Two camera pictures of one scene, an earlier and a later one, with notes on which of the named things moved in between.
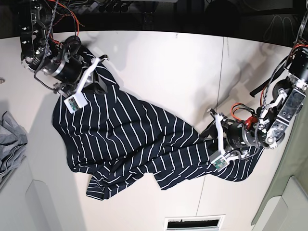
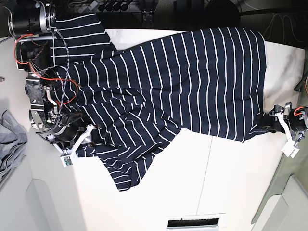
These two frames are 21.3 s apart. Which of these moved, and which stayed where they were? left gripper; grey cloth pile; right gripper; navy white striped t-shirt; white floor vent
Moved: right gripper; navy white striped t-shirt; left gripper
Stayed: grey cloth pile; white floor vent
